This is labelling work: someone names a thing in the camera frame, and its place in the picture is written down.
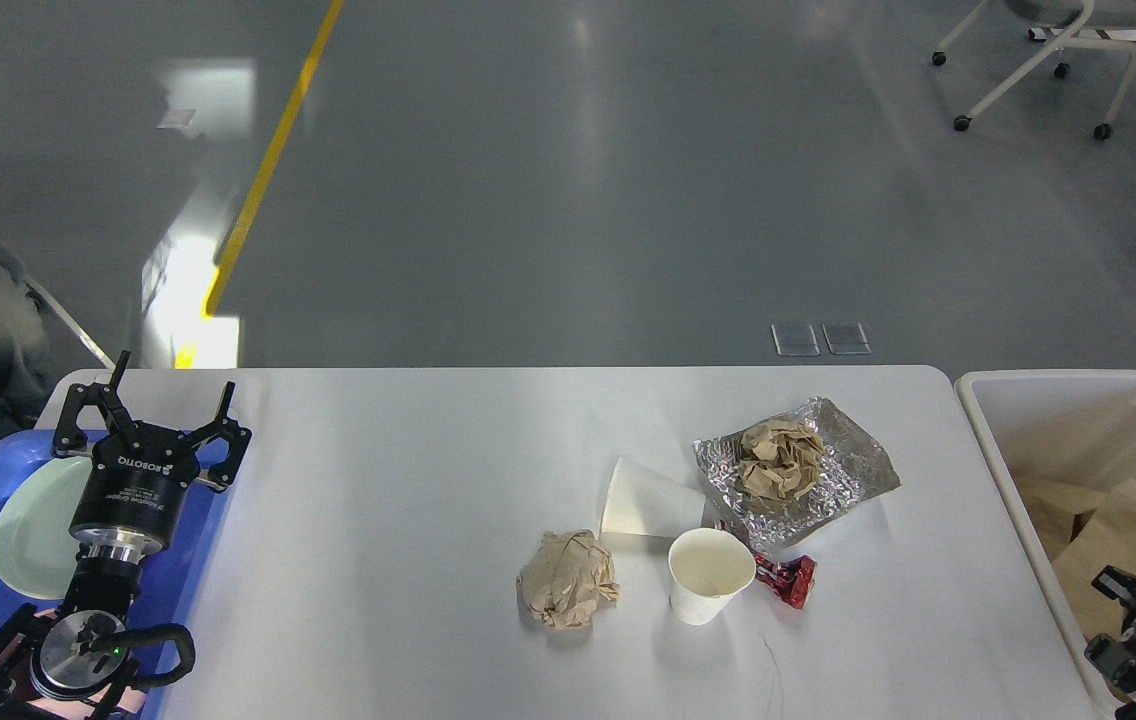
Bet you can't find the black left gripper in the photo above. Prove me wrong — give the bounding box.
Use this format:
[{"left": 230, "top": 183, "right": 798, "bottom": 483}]
[{"left": 51, "top": 351, "right": 252, "bottom": 555}]

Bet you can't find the brown paper bag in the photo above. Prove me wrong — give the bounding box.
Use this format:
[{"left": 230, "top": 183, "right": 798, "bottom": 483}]
[{"left": 1050, "top": 478, "right": 1136, "bottom": 701}]

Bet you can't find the light green plate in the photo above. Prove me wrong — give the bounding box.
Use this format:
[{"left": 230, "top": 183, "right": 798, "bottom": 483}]
[{"left": 0, "top": 457, "right": 91, "bottom": 600}]

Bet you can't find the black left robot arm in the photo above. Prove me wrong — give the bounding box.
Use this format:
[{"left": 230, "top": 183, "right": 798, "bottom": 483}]
[{"left": 0, "top": 351, "right": 252, "bottom": 719}]

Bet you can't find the brown paper in bin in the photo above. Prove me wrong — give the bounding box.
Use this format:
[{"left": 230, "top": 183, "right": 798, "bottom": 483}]
[{"left": 1013, "top": 477, "right": 1108, "bottom": 561}]

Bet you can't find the beige plastic bin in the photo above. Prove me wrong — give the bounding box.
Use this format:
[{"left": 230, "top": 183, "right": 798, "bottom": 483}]
[{"left": 955, "top": 369, "right": 1136, "bottom": 719}]

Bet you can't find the white chair base left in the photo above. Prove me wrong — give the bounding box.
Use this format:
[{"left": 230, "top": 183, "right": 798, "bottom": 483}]
[{"left": 0, "top": 243, "right": 116, "bottom": 370}]

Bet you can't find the aluminium foil sheet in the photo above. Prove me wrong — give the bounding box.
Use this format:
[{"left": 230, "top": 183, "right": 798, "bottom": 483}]
[{"left": 692, "top": 397, "right": 900, "bottom": 556}]

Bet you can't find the red snack wrapper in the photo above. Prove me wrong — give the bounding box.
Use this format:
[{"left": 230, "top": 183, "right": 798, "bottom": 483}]
[{"left": 738, "top": 539, "right": 818, "bottom": 610}]

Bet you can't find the floor socket cover right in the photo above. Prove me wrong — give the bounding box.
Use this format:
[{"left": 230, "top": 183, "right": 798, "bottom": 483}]
[{"left": 821, "top": 323, "right": 872, "bottom": 355}]

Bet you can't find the floor socket cover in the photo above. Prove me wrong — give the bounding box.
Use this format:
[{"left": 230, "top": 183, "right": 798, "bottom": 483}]
[
  {"left": 770, "top": 323, "right": 821, "bottom": 357},
  {"left": 821, "top": 323, "right": 872, "bottom": 355}
]

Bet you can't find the white paper cup upright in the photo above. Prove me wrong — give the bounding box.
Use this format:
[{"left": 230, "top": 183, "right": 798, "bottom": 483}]
[{"left": 668, "top": 528, "right": 755, "bottom": 626}]

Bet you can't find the floor socket cover left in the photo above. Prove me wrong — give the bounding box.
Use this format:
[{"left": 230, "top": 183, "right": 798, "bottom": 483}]
[{"left": 770, "top": 323, "right": 821, "bottom": 357}]

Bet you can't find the crumpled brown paper ball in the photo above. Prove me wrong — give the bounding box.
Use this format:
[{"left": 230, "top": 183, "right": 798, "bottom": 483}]
[{"left": 516, "top": 529, "right": 620, "bottom": 630}]

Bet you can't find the flattened white paper cup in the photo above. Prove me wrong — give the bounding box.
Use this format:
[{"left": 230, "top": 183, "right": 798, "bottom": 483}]
[{"left": 600, "top": 457, "right": 705, "bottom": 538}]

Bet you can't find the white office chair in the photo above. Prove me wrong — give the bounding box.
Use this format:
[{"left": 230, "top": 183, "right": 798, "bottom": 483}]
[{"left": 952, "top": 1, "right": 1136, "bottom": 142}]

